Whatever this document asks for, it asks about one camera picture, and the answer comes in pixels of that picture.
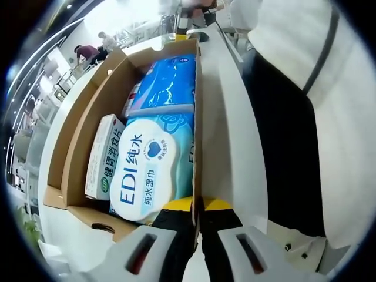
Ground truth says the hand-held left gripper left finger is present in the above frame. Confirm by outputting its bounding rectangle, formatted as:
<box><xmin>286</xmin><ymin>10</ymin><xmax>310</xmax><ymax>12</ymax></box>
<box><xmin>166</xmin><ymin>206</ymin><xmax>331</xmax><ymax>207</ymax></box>
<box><xmin>104</xmin><ymin>197</ymin><xmax>198</xmax><ymax>282</ymax></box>

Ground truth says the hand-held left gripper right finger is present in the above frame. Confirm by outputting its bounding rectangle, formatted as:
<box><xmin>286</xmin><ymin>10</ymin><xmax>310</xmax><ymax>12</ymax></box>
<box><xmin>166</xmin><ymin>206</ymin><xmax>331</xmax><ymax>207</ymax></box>
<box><xmin>199</xmin><ymin>196</ymin><xmax>315</xmax><ymax>282</ymax></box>

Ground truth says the blue plastic packet soft item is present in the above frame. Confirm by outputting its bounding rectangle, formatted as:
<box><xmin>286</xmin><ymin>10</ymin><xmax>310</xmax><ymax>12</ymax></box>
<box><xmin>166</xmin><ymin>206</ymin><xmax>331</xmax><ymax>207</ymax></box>
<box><xmin>129</xmin><ymin>53</ymin><xmax>197</xmax><ymax>118</ymax></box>

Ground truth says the teal wet wipes pack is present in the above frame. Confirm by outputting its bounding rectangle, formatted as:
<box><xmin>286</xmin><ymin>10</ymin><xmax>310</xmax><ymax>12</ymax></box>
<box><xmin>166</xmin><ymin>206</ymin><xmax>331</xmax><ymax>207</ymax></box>
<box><xmin>109</xmin><ymin>110</ymin><xmax>196</xmax><ymax>223</ymax></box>

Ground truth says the white medicine box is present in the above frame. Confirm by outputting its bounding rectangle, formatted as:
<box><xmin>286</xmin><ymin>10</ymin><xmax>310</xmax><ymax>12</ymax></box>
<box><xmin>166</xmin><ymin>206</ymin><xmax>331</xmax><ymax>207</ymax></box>
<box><xmin>85</xmin><ymin>113</ymin><xmax>126</xmax><ymax>200</ymax></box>

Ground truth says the brown cardboard shoe box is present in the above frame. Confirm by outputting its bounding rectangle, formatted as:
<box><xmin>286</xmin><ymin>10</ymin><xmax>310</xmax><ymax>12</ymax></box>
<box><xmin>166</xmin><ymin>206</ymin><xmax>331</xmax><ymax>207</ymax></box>
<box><xmin>43</xmin><ymin>38</ymin><xmax>204</xmax><ymax>243</ymax></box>

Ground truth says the green potted plant white pot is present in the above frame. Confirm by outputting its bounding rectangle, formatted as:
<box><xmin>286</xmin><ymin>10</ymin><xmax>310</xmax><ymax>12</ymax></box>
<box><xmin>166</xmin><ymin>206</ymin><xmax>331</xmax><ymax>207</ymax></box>
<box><xmin>16</xmin><ymin>205</ymin><xmax>45</xmax><ymax>250</ymax></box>

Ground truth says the white bracket with screws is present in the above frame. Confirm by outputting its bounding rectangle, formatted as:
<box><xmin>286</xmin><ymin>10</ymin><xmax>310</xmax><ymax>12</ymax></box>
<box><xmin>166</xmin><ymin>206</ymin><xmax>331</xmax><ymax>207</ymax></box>
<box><xmin>267</xmin><ymin>220</ymin><xmax>327</xmax><ymax>274</ymax></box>

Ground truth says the black cable across shirt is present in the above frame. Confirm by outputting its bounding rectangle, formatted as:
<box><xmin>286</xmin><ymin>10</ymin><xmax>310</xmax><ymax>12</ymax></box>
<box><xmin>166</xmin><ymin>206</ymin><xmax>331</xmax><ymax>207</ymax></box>
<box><xmin>302</xmin><ymin>5</ymin><xmax>341</xmax><ymax>95</ymax></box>

